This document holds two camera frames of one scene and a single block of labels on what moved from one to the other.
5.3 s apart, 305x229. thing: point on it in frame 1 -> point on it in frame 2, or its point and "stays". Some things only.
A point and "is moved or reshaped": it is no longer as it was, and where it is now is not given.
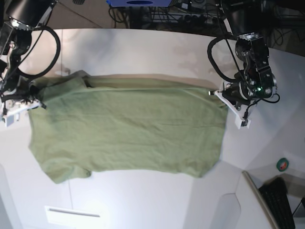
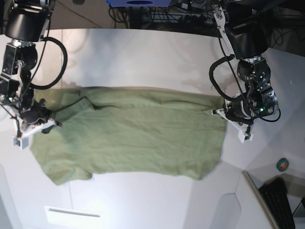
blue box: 138,3 stays
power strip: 204,19 stays
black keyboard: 274,193 stays
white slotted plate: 73,218 stays
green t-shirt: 162,124 is moved or reshaped
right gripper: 237,93 -> 239,109
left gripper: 25,89 -> 37,112
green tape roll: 282,164 stays
